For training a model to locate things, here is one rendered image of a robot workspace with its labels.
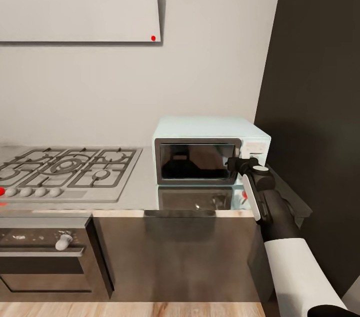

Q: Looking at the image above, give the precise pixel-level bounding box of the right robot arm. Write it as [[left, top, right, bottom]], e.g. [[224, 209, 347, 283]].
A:
[[223, 146, 360, 317]]

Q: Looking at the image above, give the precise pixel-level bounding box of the microwave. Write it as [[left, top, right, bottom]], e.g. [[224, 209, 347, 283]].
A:
[[152, 116, 271, 185]]

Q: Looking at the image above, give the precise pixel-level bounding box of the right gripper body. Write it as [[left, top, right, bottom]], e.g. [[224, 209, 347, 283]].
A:
[[227, 157, 259, 173]]

